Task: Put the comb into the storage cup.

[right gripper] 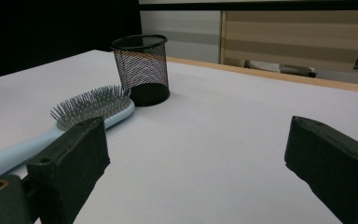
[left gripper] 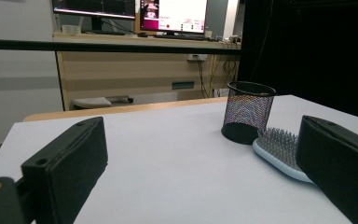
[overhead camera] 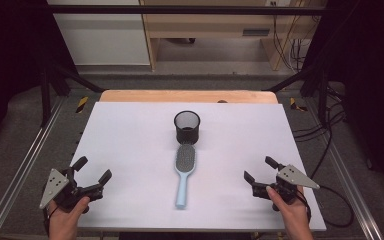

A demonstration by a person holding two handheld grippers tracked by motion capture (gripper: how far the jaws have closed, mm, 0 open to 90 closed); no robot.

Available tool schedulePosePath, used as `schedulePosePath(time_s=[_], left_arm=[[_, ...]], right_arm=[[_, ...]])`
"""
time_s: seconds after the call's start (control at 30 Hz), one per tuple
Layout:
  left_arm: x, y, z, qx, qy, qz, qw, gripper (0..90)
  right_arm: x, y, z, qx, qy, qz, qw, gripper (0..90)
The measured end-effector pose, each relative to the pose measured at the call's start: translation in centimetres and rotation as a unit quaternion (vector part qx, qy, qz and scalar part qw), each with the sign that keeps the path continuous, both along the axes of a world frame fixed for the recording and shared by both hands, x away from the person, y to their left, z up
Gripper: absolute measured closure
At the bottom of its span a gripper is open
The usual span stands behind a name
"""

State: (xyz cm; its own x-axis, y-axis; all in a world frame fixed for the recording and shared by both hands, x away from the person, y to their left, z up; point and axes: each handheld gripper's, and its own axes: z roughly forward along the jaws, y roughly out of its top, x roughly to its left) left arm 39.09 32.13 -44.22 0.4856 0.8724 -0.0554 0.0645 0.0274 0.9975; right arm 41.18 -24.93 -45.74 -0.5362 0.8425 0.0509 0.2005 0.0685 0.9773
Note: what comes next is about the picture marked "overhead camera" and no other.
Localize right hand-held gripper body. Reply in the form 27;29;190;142
251;163;321;213

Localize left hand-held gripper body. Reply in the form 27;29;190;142
39;165;105;214

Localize light blue hairbrush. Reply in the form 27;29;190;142
174;143;197;210

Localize black mesh cup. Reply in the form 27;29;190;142
173;110;202;145

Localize person's left hand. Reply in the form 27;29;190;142
48;195;91;240

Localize person's right hand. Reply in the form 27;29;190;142
265;185;315;240

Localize white cabinet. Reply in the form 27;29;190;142
46;0;152;67

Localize black curtain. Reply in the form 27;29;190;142
304;0;384;196
0;0;78;153

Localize light wooden desk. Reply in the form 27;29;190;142
139;0;316;72

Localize metal floor rail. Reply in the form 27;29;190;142
303;99;384;240
0;95;67;240

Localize black floor cables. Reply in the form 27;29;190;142
292;84;348;179

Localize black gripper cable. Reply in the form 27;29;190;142
308;184;355;230

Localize black frame strut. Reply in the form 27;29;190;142
39;62;105;128
262;64;330;127

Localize hanging cables under desk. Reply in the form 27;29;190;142
270;13;311;74

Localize black horizontal frame bar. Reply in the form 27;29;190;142
46;4;334;16

